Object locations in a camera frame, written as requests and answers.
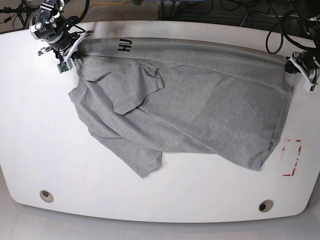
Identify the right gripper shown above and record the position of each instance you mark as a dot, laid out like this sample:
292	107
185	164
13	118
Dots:
61	35

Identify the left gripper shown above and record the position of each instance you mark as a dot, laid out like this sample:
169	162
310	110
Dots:
307	63

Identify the grey T-shirt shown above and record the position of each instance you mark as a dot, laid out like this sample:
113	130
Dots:
143	97

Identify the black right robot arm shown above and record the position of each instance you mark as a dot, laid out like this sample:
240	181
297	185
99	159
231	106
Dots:
50	10

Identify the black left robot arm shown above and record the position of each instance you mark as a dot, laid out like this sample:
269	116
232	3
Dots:
308	11

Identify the black tripod stand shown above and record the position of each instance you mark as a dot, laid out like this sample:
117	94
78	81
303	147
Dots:
23	12

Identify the red tape marking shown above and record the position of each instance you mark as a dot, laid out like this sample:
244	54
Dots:
289	157

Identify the right table grommet hole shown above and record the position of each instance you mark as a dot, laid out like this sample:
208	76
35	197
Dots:
266	206

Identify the table grommet hole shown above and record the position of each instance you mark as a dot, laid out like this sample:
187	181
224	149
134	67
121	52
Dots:
46	196
266	206

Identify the left table grommet hole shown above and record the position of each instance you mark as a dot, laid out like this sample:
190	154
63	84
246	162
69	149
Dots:
46	196

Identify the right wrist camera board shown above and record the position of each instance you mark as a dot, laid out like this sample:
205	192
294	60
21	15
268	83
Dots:
63	67

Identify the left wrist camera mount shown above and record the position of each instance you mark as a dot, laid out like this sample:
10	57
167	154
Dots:
310	87

